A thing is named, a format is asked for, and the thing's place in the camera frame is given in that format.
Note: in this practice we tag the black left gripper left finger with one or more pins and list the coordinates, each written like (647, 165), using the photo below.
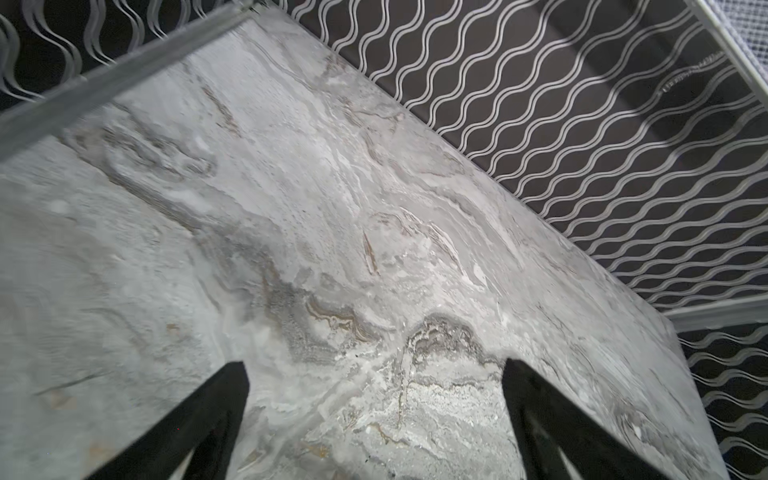
(202, 429)

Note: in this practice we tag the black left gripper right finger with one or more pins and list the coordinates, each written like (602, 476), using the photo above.
(557, 439)

